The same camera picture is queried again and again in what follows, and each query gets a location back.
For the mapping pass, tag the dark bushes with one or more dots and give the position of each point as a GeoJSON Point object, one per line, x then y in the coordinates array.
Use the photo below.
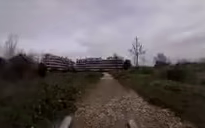
{"type": "Point", "coordinates": [13, 68]}

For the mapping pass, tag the dark round tree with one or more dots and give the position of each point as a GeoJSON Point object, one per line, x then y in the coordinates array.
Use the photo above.
{"type": "Point", "coordinates": [127, 64]}

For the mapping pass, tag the rough grass verge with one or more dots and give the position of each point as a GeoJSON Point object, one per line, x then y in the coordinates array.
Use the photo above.
{"type": "Point", "coordinates": [33, 96]}

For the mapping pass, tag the pale gravel path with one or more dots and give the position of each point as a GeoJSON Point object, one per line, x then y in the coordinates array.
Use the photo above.
{"type": "Point", "coordinates": [111, 106]}

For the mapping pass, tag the bare thin tree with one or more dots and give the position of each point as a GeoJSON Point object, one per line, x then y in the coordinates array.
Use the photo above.
{"type": "Point", "coordinates": [136, 50]}

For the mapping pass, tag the robot's own part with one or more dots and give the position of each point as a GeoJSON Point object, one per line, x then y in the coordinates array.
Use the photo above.
{"type": "Point", "coordinates": [131, 124]}
{"type": "Point", "coordinates": [66, 122]}

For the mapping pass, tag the long layered grey building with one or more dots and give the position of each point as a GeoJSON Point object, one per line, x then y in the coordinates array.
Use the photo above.
{"type": "Point", "coordinates": [99, 63]}

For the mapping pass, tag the grass strip with weeds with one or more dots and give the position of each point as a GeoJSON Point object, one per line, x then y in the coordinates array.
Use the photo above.
{"type": "Point", "coordinates": [176, 90]}

